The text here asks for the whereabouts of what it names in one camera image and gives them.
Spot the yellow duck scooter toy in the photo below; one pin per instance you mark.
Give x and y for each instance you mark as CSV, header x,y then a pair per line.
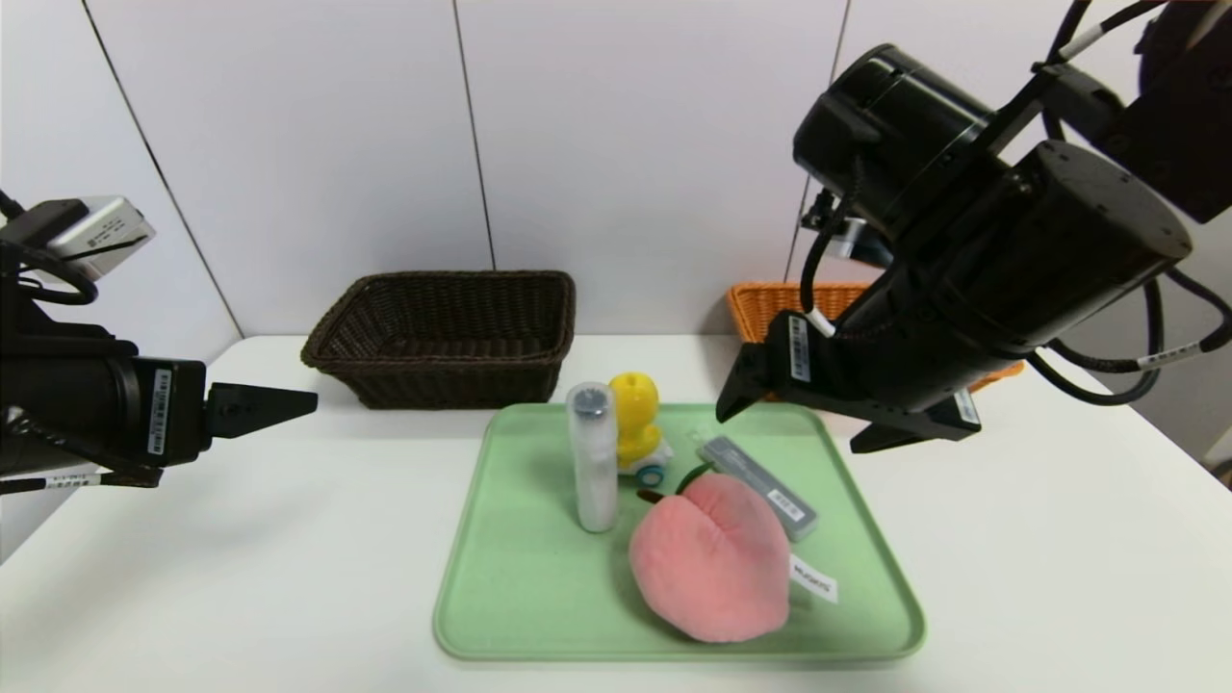
x,y
635,404

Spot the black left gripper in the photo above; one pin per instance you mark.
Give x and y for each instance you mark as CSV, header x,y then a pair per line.
x,y
171,412

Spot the dark brown wicker basket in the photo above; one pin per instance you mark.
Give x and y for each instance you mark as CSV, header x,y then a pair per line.
x,y
443,385

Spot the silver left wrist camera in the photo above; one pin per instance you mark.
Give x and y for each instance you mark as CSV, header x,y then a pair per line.
x,y
101,236

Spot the white cylindrical bottle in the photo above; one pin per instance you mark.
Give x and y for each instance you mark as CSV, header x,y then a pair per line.
x,y
595,481

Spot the orange wicker basket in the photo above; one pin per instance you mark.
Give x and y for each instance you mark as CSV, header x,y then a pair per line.
x,y
760,308

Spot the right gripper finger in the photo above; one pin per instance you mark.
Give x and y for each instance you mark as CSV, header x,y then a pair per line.
x,y
751,380

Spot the grey pencil lead case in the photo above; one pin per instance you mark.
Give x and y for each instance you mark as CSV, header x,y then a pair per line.
x,y
760,481

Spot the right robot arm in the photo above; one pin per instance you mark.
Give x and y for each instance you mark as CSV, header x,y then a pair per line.
x,y
895,125

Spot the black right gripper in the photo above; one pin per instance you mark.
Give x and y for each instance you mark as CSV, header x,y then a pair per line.
x,y
1039,269

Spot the pink plush peach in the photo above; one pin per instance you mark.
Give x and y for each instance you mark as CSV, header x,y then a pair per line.
x,y
712,568

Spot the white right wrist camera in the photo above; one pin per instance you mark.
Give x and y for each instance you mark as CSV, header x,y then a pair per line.
x,y
852,236

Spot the green plastic tray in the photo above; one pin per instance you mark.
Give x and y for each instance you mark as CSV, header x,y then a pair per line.
x,y
539,597

